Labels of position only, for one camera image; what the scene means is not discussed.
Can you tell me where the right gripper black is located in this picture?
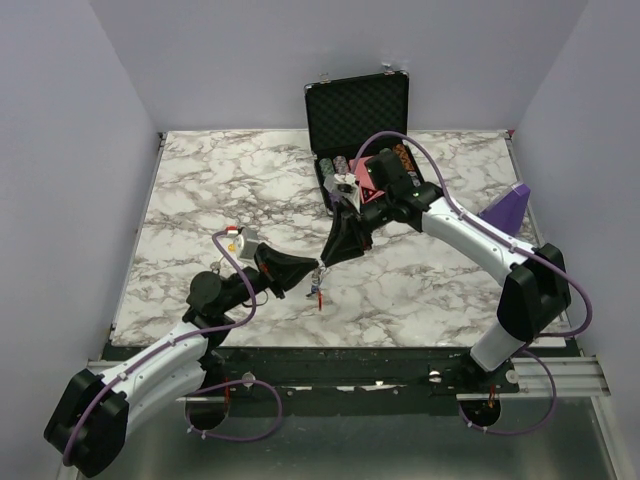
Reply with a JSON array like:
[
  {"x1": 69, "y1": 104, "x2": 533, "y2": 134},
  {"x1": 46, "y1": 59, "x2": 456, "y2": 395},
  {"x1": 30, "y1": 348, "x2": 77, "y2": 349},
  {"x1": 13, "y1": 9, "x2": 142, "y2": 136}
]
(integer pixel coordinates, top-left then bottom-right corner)
[{"x1": 320, "y1": 192, "x2": 393, "y2": 268}]

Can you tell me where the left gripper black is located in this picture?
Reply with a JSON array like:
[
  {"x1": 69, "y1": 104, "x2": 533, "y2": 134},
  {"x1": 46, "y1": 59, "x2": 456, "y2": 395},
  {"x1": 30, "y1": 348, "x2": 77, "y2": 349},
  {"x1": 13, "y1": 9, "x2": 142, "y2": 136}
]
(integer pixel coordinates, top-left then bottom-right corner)
[{"x1": 219, "y1": 242, "x2": 318, "y2": 314}]

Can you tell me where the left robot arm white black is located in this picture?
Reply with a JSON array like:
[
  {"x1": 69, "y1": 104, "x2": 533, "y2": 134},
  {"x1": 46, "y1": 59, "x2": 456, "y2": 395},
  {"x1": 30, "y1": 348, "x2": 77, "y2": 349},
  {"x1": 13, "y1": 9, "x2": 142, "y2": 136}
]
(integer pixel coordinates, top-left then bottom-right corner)
[{"x1": 44, "y1": 243, "x2": 321, "y2": 477}]

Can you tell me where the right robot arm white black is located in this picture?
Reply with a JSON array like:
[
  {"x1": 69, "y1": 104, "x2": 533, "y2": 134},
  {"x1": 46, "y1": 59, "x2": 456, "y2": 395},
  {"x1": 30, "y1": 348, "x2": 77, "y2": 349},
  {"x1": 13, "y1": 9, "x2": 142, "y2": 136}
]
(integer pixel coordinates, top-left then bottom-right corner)
[{"x1": 321, "y1": 151, "x2": 571, "y2": 392}]

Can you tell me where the pink playing card deck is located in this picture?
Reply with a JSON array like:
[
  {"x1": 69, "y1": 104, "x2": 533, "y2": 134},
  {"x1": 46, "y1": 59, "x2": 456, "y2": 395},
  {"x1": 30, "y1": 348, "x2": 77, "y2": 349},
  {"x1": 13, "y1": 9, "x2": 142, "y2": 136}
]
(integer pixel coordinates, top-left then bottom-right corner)
[{"x1": 355, "y1": 156, "x2": 384, "y2": 204}]

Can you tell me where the black poker chip case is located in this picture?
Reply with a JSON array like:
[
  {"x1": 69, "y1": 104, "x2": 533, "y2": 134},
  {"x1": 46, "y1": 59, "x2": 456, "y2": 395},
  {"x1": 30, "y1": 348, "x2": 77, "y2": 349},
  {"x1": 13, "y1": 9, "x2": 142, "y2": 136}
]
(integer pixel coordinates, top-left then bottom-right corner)
[{"x1": 304, "y1": 70, "x2": 409, "y2": 216}]

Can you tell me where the purple box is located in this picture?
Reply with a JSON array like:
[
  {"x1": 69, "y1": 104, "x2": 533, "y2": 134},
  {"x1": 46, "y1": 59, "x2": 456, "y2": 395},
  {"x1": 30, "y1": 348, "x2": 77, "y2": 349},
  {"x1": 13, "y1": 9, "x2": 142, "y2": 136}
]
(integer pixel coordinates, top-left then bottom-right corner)
[{"x1": 478, "y1": 182, "x2": 531, "y2": 236}]

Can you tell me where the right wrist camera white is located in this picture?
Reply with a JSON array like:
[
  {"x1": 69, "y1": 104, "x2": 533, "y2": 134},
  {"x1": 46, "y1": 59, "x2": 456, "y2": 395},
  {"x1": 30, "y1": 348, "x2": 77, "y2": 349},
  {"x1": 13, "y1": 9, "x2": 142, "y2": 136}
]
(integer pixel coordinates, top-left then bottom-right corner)
[{"x1": 323, "y1": 173, "x2": 361, "y2": 211}]

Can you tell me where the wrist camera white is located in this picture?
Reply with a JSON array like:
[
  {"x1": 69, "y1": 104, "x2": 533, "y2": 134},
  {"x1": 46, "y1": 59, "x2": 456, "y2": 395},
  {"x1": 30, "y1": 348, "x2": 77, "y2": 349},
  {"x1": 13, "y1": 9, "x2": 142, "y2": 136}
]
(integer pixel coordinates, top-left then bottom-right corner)
[
  {"x1": 323, "y1": 173, "x2": 361, "y2": 211},
  {"x1": 233, "y1": 227, "x2": 260, "y2": 264}
]

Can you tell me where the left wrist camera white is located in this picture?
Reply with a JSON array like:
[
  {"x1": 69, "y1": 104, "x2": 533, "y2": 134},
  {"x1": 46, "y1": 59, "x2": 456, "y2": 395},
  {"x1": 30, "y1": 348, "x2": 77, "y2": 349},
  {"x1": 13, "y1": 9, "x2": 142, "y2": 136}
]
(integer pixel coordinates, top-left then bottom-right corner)
[{"x1": 233, "y1": 227, "x2": 260, "y2": 264}]

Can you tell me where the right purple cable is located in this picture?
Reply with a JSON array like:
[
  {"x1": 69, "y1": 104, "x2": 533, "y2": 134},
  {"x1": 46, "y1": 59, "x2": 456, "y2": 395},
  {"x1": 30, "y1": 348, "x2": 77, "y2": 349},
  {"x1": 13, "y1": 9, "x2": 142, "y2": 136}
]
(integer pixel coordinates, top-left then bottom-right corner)
[{"x1": 349, "y1": 130, "x2": 594, "y2": 435}]

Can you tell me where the black mounting rail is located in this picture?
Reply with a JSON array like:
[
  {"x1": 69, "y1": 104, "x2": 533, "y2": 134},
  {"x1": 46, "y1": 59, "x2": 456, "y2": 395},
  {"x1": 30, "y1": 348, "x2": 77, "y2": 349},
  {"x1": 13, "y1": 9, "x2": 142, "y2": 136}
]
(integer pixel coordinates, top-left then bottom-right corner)
[{"x1": 183, "y1": 347, "x2": 519, "y2": 424}]

